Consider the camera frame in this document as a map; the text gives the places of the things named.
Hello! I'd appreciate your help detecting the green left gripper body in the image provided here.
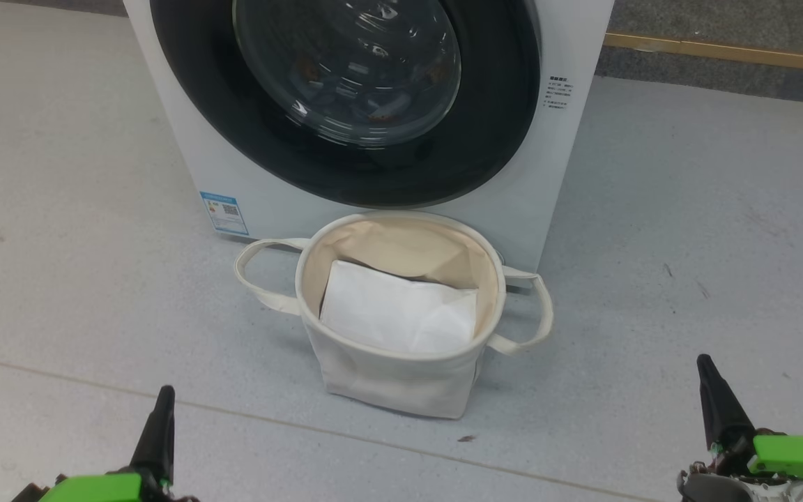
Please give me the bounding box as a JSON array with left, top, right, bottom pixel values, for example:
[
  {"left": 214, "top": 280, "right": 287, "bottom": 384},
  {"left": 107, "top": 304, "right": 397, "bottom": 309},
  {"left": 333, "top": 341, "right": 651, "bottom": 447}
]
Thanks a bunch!
[{"left": 15, "top": 473, "right": 197, "bottom": 502}]

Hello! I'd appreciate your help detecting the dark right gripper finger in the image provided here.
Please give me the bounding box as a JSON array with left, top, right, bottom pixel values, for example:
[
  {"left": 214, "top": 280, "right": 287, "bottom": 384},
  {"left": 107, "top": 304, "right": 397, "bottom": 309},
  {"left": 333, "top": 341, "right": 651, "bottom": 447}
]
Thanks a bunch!
[{"left": 696, "top": 354, "right": 756, "bottom": 450}]

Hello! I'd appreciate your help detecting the cream canvas laundry basket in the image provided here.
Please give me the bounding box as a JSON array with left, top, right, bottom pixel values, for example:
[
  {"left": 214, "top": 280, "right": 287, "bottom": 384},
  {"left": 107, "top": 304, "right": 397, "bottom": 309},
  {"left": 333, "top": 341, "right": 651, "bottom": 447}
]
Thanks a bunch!
[{"left": 234, "top": 211, "right": 554, "bottom": 420}]

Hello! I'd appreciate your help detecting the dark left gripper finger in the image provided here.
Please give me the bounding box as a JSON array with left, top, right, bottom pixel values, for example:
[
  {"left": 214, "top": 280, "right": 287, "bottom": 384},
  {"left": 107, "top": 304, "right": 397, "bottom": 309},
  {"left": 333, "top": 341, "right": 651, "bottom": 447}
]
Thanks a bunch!
[{"left": 130, "top": 386, "right": 176, "bottom": 489}]

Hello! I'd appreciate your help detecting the yellow wooden floor strip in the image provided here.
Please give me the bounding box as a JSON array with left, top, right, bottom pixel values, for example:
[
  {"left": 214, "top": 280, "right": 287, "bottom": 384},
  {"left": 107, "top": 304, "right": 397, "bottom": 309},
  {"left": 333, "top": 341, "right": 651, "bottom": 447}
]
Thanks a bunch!
[{"left": 604, "top": 32, "right": 803, "bottom": 75}]

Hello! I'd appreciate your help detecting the white front-load washing machine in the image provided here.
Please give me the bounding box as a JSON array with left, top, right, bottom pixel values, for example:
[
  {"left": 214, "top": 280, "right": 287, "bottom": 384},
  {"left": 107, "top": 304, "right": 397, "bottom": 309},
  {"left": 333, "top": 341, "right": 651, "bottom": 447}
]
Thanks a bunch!
[{"left": 123, "top": 0, "right": 615, "bottom": 274}]

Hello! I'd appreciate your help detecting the blue energy label sticker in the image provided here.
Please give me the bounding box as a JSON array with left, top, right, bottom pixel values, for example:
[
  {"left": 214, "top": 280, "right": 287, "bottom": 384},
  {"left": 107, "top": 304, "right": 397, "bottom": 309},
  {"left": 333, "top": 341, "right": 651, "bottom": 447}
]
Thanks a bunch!
[{"left": 199, "top": 191, "right": 250, "bottom": 237}]

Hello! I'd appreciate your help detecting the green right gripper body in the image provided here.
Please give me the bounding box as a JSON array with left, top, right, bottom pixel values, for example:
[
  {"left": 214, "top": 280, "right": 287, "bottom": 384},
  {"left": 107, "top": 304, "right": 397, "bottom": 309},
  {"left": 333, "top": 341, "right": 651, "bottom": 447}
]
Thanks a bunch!
[{"left": 712, "top": 431, "right": 803, "bottom": 489}]

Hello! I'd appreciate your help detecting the black text warning sticker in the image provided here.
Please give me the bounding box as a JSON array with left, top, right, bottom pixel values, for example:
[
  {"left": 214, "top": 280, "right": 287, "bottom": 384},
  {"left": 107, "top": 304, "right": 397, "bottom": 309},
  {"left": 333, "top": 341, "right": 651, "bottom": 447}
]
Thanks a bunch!
[{"left": 544, "top": 75, "right": 571, "bottom": 111}]

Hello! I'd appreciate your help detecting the white folded pad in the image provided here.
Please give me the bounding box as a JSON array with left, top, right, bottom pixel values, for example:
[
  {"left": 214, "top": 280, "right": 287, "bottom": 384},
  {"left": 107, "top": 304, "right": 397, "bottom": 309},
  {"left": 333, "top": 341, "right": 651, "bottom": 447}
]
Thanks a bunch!
[{"left": 319, "top": 260, "right": 479, "bottom": 355}]

